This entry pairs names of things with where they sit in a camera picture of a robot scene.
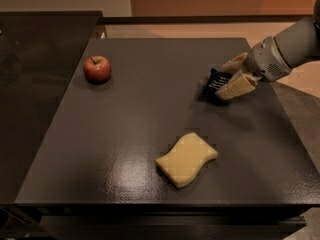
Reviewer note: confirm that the red apple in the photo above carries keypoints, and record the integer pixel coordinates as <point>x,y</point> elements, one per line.
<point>97,69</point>

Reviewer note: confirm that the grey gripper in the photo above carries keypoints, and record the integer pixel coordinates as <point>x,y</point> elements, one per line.
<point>266,61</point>

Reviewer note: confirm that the dark blue rxbar wrapper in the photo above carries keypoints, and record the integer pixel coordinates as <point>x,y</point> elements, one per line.
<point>214,83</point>

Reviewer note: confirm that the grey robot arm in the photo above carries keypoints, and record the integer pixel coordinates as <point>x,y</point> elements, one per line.
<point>300,43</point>

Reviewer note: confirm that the yellow wavy sponge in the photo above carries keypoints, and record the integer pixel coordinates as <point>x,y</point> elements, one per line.
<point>186,158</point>

